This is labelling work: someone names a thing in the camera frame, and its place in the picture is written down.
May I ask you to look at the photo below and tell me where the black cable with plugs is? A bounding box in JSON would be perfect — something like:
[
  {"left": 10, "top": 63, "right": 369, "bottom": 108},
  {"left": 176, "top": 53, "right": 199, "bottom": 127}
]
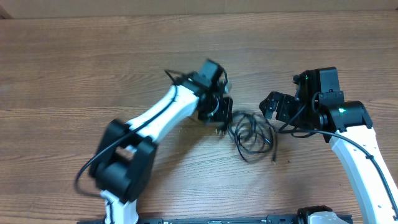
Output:
[{"left": 216, "top": 110, "right": 279, "bottom": 165}]

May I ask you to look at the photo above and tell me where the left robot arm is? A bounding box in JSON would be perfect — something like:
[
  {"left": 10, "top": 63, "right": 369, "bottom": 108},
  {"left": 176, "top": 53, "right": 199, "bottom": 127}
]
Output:
[{"left": 88, "top": 60, "right": 233, "bottom": 223}]

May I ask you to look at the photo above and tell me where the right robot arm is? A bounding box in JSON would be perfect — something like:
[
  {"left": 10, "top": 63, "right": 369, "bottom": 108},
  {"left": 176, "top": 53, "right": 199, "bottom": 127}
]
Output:
[{"left": 259, "top": 67, "right": 397, "bottom": 223}]

